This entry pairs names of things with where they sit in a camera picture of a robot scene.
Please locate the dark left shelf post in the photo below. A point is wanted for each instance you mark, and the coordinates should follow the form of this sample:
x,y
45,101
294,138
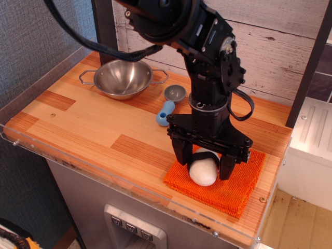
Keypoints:
x,y
104,23

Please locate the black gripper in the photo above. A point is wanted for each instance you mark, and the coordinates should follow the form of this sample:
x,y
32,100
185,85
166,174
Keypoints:
x,y
213,131

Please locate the dark right shelf post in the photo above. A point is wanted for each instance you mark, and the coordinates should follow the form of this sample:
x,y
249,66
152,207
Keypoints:
x,y
312,64

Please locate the grey toy fridge cabinet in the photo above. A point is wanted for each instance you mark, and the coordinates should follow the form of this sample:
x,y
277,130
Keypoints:
x,y
86,194

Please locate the stainless steel bowl with handles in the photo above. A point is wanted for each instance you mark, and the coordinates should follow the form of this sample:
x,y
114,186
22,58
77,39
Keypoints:
x,y
122,80

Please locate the dark shelf post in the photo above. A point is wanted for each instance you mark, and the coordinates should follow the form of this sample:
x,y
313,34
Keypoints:
x,y
312,64
104,23

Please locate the white toy sink unit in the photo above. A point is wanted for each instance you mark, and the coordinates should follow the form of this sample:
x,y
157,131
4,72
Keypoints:
x,y
306,169

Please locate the silver dispenser panel with buttons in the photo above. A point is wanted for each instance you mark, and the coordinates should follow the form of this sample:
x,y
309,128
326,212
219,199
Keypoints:
x,y
128,231

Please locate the orange folded cloth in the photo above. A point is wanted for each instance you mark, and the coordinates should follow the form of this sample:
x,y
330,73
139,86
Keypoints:
x,y
230,196

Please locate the blue grey toy scoop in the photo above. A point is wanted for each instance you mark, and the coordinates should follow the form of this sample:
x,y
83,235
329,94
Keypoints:
x,y
173,95

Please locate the yellow black object bottom corner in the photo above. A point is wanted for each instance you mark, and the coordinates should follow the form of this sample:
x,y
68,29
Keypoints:
x,y
12,240

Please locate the white plush egg black band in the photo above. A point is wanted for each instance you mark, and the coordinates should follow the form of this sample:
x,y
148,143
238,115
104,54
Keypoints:
x,y
203,167

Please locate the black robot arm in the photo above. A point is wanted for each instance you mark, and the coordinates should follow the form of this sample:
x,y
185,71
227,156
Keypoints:
x,y
208,46

